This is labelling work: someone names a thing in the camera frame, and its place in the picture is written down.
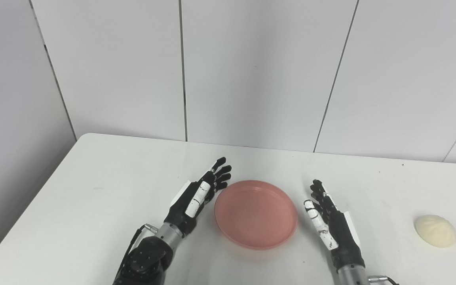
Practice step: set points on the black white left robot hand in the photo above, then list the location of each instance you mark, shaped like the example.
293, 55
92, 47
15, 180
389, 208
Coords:
186, 209

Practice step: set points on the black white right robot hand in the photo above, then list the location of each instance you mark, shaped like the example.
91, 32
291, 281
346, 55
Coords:
341, 237

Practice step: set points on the pink round plate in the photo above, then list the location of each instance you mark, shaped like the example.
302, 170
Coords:
255, 215

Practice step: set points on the cream steamed bun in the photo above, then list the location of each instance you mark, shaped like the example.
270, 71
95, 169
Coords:
436, 231

